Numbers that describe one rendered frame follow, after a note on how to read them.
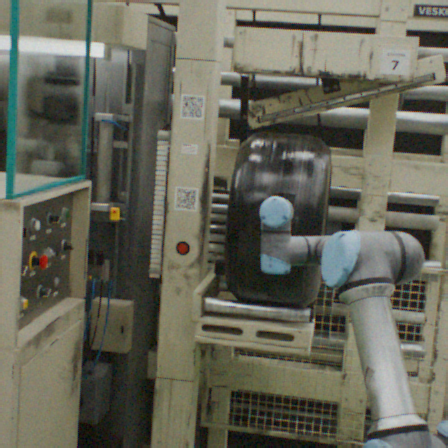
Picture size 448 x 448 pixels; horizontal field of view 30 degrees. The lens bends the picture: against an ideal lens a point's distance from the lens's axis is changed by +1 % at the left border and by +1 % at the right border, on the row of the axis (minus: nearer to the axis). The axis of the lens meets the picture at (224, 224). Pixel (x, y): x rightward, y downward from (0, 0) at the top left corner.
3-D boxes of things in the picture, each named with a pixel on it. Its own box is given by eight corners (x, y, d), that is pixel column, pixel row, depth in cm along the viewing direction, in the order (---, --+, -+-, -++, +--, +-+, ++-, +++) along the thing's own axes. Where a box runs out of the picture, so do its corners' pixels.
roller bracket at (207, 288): (190, 322, 258) (192, 291, 256) (211, 293, 297) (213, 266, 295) (200, 323, 257) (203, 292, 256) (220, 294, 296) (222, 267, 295)
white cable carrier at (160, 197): (149, 276, 271) (158, 130, 263) (152, 273, 276) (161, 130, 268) (162, 278, 270) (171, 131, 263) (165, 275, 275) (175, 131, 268)
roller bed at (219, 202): (184, 270, 308) (189, 190, 304) (191, 262, 323) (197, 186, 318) (236, 275, 306) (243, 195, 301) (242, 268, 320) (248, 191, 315)
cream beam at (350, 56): (231, 71, 282) (235, 26, 279) (241, 73, 306) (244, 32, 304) (415, 83, 273) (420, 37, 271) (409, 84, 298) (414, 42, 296)
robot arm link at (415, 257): (450, 231, 177) (330, 228, 221) (407, 231, 172) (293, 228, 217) (450, 286, 177) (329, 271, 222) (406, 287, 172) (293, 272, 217)
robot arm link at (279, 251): (308, 274, 210) (308, 230, 210) (268, 274, 206) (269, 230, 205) (293, 271, 217) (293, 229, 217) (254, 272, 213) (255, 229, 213)
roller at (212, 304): (200, 310, 260) (202, 296, 261) (202, 310, 265) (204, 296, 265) (312, 323, 255) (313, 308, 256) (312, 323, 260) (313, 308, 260)
